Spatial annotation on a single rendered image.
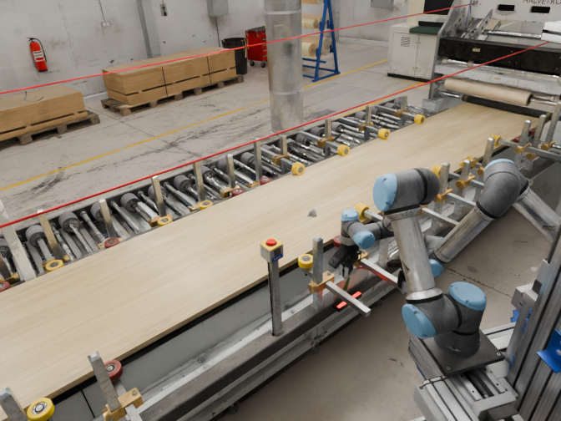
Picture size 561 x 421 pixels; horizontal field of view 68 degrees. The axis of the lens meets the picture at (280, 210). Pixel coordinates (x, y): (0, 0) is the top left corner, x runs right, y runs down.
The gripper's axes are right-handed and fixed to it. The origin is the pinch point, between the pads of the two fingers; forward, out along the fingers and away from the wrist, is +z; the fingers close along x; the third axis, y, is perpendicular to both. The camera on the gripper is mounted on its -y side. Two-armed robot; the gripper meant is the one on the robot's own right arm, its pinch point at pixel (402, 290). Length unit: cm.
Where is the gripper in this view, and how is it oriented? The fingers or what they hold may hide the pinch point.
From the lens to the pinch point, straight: 210.9
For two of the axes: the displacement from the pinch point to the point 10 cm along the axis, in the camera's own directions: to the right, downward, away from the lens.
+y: 6.3, 3.6, -6.9
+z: 0.7, 8.6, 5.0
